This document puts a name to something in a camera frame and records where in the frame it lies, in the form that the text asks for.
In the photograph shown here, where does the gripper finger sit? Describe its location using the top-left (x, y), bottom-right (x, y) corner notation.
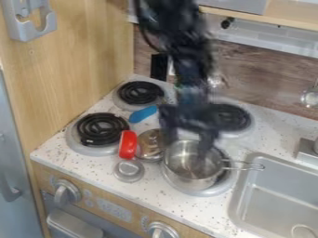
top-left (196, 128), bottom-right (221, 165)
top-left (160, 124), bottom-right (182, 146)

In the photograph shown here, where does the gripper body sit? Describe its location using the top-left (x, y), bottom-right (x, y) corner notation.
top-left (157, 102), bottom-right (223, 132)

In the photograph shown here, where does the blue fork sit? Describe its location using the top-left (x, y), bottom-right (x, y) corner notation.
top-left (126, 104), bottom-right (161, 125)

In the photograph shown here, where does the silver lid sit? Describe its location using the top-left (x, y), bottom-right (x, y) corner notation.
top-left (134, 127), bottom-right (172, 163)

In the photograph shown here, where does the silver pot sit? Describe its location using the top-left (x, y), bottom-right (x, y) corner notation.
top-left (161, 139), bottom-right (268, 192)

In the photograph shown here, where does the red toy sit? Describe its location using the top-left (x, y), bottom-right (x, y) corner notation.
top-left (117, 129), bottom-right (139, 161)

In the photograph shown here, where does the toy stove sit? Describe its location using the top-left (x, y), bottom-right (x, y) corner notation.
top-left (64, 75), bottom-right (258, 198)

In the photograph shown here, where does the toy sink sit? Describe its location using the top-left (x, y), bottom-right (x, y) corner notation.
top-left (226, 151), bottom-right (318, 238)

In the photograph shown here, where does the tap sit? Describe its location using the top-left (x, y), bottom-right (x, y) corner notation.
top-left (291, 136), bottom-right (318, 163)

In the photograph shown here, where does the silver hanging utensil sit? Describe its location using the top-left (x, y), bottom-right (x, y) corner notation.
top-left (298, 78), bottom-right (318, 110)

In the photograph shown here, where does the grey toy fridge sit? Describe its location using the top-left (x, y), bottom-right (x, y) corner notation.
top-left (0, 66), bottom-right (46, 238)

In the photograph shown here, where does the black wall box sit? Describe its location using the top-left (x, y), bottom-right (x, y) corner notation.
top-left (149, 52), bottom-right (171, 83)

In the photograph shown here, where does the grey wall holder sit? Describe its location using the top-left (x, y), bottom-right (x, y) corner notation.
top-left (0, 0), bottom-right (59, 43)

